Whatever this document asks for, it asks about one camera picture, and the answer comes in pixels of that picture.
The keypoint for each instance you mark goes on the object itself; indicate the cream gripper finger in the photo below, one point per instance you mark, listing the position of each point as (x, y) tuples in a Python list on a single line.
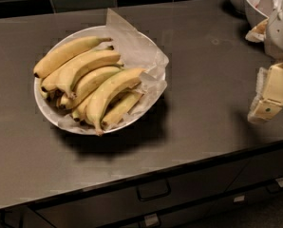
[(257, 33), (268, 100)]

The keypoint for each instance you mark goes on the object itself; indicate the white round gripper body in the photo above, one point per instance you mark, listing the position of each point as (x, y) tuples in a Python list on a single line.
[(281, 32)]

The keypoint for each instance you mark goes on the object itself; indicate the large yellow banana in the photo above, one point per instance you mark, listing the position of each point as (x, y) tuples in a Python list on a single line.
[(106, 92)]

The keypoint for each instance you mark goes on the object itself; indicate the lower right yellow banana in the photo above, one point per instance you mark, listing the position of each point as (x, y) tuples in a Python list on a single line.
[(120, 108)]

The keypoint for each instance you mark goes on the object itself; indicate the white bowl with bananas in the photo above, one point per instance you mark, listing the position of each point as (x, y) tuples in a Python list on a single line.
[(48, 101)]

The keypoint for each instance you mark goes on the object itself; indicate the top yellow banana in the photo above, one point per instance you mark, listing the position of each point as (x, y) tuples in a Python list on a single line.
[(64, 53)]

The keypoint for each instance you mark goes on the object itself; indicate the middle yellow banana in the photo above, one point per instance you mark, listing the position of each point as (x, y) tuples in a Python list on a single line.
[(87, 85)]

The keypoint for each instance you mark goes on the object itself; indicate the small hidden yellow banana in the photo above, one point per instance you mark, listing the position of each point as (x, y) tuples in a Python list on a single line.
[(78, 113)]

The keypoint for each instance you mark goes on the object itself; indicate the right drawer front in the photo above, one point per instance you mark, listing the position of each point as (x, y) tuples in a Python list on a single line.
[(259, 168)]

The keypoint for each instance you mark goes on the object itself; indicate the drawer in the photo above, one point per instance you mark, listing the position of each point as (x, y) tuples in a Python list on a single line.
[(259, 168), (177, 196)]

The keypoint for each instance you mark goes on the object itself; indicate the upper drawer front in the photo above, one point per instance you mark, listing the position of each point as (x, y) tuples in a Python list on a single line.
[(177, 196)]

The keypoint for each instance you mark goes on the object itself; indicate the white drawer label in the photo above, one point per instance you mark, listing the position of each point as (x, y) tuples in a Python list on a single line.
[(239, 199)]

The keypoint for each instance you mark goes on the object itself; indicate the black drawer handle centre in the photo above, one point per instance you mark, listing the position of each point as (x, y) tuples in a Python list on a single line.
[(153, 190)]

